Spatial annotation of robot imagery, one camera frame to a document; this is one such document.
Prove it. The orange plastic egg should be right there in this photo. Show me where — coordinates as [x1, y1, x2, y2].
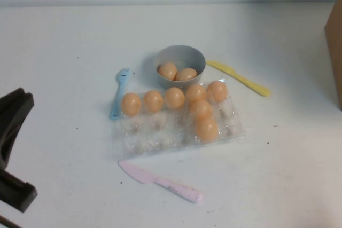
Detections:
[175, 67, 198, 82]
[195, 117, 219, 143]
[164, 87, 185, 110]
[159, 62, 178, 81]
[186, 83, 207, 105]
[190, 99, 213, 121]
[207, 80, 228, 103]
[143, 90, 164, 113]
[121, 92, 142, 116]

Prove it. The yellow plastic knife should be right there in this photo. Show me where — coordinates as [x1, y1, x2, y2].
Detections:
[206, 60, 271, 97]

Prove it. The clear plastic egg tray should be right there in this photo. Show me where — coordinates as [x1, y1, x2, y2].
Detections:
[112, 78, 246, 157]

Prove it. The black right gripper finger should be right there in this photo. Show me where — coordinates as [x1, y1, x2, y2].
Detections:
[0, 170, 38, 213]

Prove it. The light blue plastic fork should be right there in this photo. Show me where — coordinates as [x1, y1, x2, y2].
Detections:
[109, 67, 131, 121]

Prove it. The pink plastic knife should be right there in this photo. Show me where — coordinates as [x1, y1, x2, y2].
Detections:
[118, 160, 204, 203]

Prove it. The grey round bowl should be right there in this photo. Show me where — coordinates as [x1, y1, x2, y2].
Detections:
[154, 45, 207, 89]

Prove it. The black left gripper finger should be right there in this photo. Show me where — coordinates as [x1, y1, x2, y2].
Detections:
[0, 88, 35, 171]

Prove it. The brown cardboard box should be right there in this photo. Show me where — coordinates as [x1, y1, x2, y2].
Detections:
[324, 0, 342, 111]

